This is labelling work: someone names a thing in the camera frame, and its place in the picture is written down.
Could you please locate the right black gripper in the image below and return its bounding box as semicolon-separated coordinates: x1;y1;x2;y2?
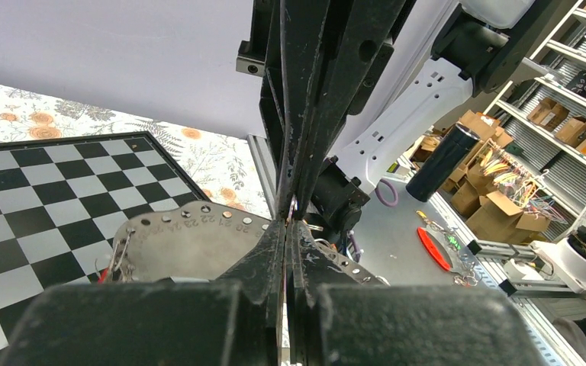
237;1;416;220

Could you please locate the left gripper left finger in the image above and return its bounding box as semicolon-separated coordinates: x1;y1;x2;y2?
219;220;286;365

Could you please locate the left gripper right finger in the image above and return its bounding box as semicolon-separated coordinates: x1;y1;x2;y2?
285;220;362;365

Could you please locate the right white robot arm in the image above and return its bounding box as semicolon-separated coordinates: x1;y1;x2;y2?
237;1;558;234

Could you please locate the red oval keyring plate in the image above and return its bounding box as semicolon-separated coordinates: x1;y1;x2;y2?
417;227;452;271

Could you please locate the floral patterned table mat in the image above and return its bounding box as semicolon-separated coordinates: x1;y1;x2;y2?
0;85;271;218

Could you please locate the black cylindrical bottle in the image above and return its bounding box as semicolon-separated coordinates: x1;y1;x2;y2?
405;123;480;202

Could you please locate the red tagged key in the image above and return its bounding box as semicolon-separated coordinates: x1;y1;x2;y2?
98;268;111;284

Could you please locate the cardboard boxes pile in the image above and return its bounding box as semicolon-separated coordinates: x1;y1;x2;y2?
439;96;586;242

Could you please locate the black white chessboard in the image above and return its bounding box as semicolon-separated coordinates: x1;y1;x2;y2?
0;136;204;353

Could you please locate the metal storage shelving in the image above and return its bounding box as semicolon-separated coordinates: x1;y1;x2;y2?
485;1;586;223

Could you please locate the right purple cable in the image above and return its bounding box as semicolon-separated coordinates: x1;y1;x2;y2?
373;179;400;209

